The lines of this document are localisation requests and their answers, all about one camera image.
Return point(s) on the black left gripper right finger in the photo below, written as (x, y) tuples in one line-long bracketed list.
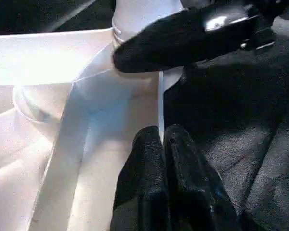
[(190, 187)]

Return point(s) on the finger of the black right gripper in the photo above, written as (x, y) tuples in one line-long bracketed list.
[(178, 43)]

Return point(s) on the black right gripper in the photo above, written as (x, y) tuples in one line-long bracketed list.
[(262, 31)]

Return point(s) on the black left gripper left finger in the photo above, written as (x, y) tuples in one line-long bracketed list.
[(142, 183)]

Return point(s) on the white plastic table leg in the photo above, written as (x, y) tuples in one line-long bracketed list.
[(139, 14)]

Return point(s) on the white plastic table top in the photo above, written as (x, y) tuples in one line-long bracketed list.
[(74, 108)]

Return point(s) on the black mat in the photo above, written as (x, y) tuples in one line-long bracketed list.
[(243, 108)]

